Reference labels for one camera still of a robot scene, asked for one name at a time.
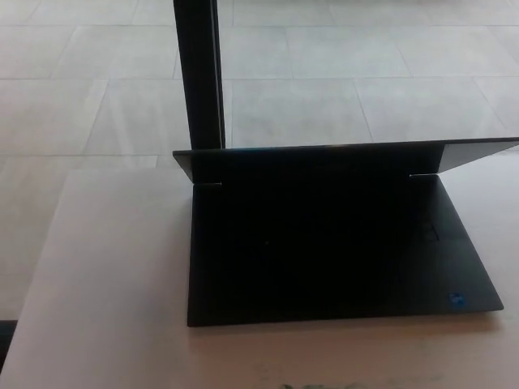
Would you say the silver Dell laptop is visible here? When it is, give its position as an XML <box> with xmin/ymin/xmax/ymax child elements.
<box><xmin>172</xmin><ymin>137</ymin><xmax>519</xmax><ymax>328</ymax></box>

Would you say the black vertical post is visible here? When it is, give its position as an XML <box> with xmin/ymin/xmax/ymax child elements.
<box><xmin>171</xmin><ymin>0</ymin><xmax>226</xmax><ymax>152</ymax></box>

